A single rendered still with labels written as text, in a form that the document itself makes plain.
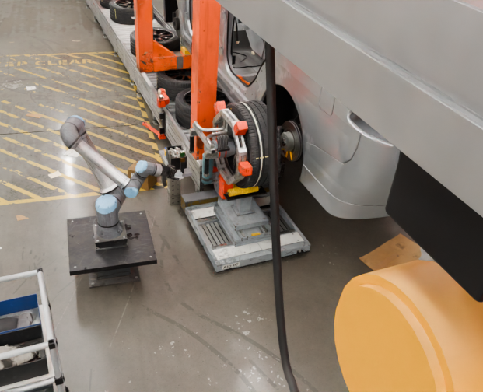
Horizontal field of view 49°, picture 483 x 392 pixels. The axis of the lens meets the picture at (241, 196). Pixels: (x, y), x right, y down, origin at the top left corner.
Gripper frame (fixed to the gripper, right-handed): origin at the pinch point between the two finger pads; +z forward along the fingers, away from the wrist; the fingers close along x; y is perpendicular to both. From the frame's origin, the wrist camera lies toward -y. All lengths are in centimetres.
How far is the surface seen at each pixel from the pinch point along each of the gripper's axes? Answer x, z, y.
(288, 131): -1, 71, 59
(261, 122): -15, 31, 63
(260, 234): -27, 75, -22
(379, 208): -107, 78, 58
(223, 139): -13.1, 9.1, 42.4
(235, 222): -11, 58, -24
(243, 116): -7, 20, 61
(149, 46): 235, 48, 37
